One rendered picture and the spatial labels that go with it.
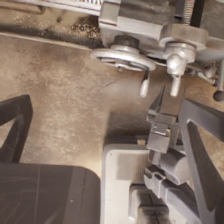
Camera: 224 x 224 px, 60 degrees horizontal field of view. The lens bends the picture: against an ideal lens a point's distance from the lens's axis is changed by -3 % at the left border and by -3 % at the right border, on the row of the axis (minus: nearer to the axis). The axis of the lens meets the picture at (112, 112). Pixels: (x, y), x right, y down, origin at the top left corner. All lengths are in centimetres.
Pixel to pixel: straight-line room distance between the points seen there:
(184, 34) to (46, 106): 110
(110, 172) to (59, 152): 43
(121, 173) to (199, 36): 87
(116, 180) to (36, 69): 86
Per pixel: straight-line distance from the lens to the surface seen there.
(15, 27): 105
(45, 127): 140
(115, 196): 121
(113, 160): 112
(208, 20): 51
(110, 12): 55
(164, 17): 48
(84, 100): 133
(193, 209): 49
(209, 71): 58
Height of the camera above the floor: 131
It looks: 84 degrees down
